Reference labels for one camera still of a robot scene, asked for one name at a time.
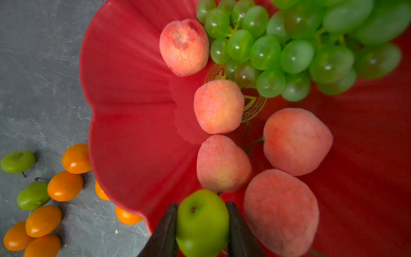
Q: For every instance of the pink peach bottom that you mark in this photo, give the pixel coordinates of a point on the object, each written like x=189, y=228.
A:
x=219, y=106

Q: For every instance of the green pear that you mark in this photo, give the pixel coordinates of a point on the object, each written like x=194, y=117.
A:
x=202, y=225
x=18, y=162
x=34, y=196

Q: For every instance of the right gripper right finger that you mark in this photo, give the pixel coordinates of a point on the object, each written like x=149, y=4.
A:
x=242, y=242

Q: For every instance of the green grape bunch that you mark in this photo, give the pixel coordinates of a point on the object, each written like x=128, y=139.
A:
x=326, y=43

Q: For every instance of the orange top right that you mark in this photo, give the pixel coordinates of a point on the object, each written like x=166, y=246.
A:
x=126, y=217

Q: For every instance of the orange lower left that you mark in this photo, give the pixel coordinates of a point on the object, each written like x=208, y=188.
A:
x=16, y=238

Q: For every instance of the lone pink peach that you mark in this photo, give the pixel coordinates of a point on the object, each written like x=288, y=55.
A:
x=295, y=141

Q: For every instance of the orange middle left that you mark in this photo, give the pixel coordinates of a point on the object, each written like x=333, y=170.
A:
x=65, y=186

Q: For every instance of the pink peach top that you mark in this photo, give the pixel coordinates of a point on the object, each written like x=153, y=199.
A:
x=282, y=212

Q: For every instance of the orange centre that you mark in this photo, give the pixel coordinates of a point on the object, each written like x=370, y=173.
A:
x=43, y=221

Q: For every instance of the orange top left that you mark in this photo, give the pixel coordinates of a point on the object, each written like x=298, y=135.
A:
x=76, y=159

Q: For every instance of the orange near peaches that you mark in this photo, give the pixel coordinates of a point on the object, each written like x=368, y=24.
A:
x=100, y=193

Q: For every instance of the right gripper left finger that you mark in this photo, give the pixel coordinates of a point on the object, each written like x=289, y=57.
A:
x=163, y=242

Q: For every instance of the orange lower right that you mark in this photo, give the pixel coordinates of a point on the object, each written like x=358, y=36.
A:
x=45, y=246

